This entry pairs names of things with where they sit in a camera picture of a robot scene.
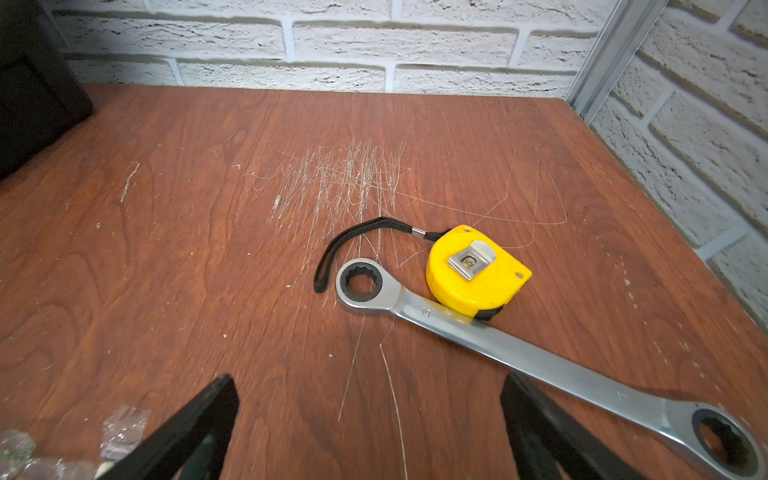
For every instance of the black plastic toolbox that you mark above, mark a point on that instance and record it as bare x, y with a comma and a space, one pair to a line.
41, 98

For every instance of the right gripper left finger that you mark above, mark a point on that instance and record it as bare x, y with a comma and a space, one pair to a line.
192, 444

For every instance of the yellow tape measure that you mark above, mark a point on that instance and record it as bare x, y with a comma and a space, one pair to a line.
466, 270

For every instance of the silver metal wrench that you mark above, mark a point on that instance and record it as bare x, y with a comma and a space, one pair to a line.
707, 437

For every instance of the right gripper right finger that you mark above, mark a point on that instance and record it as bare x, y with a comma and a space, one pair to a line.
547, 443

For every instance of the aluminium corner frame post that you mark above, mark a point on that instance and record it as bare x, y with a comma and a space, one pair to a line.
626, 27

